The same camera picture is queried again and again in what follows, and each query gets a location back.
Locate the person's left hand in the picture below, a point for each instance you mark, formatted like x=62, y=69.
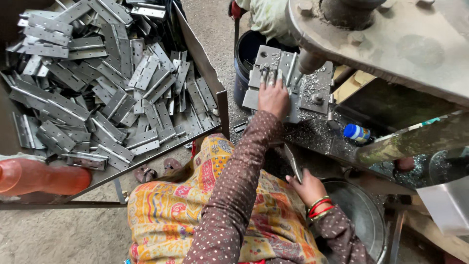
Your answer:
x=274, y=97

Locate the person's right hand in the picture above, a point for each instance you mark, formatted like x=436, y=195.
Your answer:
x=310, y=189

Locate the person's left fingers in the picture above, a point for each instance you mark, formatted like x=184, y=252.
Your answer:
x=271, y=77

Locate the grey steel hinge blank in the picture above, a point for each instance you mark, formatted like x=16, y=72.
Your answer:
x=269, y=55

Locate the steel hinge with drill holes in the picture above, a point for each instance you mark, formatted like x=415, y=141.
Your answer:
x=293, y=161

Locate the dark blue plastic bucket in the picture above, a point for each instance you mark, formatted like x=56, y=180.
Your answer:
x=243, y=55

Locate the drill press spindle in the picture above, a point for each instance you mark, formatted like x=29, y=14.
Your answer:
x=309, y=62

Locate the steel drilling jig plate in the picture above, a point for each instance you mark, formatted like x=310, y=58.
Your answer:
x=317, y=86

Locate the small steel hinge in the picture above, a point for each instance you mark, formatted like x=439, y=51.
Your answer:
x=240, y=126

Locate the sheet metal tray stand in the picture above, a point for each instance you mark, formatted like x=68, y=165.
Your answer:
x=199, y=55

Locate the machine table with metal shavings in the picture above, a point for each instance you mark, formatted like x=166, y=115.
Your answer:
x=318, y=137

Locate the pale wooden block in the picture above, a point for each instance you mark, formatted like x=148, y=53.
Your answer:
x=351, y=82

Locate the small blue-capped bottle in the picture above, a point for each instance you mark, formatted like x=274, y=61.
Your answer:
x=356, y=132

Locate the grey drill press head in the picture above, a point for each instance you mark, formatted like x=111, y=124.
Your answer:
x=395, y=40

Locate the brown sandal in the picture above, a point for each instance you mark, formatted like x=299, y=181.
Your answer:
x=144, y=174
x=171, y=165

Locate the red and green bangles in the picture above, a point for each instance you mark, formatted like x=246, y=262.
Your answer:
x=319, y=209

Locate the worn green feed lever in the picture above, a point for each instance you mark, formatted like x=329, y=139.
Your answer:
x=414, y=139

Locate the round steel basin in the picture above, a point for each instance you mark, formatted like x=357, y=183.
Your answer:
x=357, y=212

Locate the pile of steel hinges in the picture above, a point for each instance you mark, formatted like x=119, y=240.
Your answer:
x=110, y=84

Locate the patterned yellow garment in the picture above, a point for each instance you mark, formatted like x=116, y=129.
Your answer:
x=168, y=216

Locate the shiny bent steel sheet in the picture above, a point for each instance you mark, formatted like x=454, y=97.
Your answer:
x=445, y=207

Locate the wooden plank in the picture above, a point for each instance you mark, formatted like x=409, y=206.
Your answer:
x=436, y=234

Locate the orange plastic bottle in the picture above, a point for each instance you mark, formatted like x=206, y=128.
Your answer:
x=44, y=178

